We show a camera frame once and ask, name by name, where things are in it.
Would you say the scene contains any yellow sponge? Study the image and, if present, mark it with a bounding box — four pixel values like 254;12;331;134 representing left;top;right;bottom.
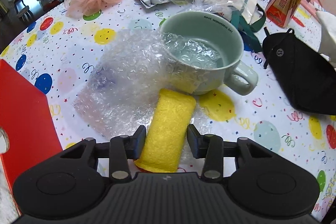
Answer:
134;89;197;173

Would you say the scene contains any clear bubble wrap sheet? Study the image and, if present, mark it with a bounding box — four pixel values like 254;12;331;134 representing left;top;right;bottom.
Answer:
73;29;224;138

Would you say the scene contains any Christmas tree tote bag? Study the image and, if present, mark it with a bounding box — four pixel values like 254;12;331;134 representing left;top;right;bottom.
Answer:
207;0;266;53

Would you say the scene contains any pale green ceramic mug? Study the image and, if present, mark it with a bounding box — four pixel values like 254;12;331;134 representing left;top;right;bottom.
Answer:
159;11;258;96

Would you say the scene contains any red and white cardboard box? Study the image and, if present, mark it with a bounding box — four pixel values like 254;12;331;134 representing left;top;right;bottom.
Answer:
0;58;64;189

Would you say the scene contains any balloon print tablecloth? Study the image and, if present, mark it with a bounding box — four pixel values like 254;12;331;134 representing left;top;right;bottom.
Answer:
1;0;335;220

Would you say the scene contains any white paper tissue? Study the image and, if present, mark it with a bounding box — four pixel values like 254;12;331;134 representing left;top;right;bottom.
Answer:
316;11;336;68

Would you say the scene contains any small round wooden stool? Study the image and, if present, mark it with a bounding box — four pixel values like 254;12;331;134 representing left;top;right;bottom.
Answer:
17;6;34;23

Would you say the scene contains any pink cloth on table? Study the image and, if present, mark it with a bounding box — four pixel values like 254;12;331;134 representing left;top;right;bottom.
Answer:
301;0;325;19

